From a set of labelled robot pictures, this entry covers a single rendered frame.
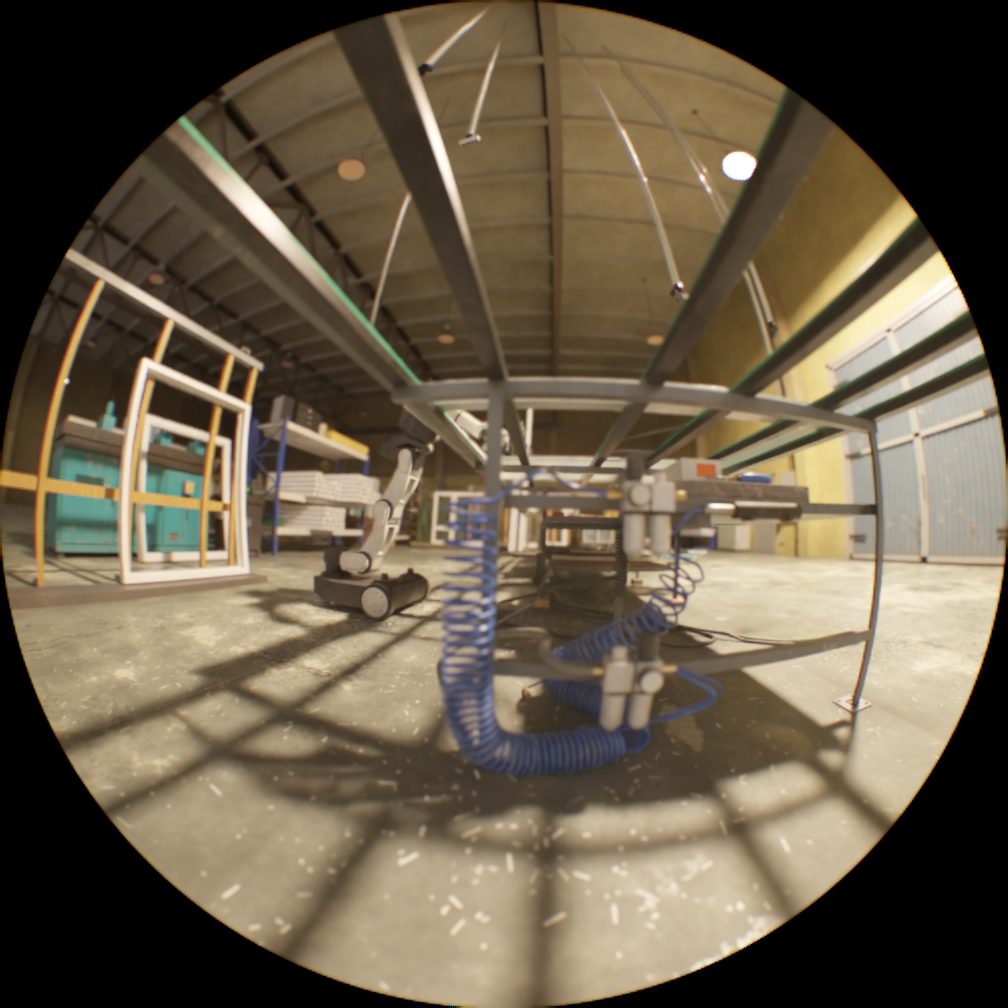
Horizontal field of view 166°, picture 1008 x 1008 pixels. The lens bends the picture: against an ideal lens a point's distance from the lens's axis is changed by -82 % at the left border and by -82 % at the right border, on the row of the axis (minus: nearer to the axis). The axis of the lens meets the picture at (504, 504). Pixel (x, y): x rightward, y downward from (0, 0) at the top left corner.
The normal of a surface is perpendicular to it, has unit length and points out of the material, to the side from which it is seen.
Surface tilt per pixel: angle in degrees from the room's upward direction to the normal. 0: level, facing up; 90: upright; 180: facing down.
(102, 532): 90
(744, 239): 180
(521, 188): 180
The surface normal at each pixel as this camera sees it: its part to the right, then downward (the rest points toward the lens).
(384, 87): -0.04, 1.00
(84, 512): 0.99, 0.02
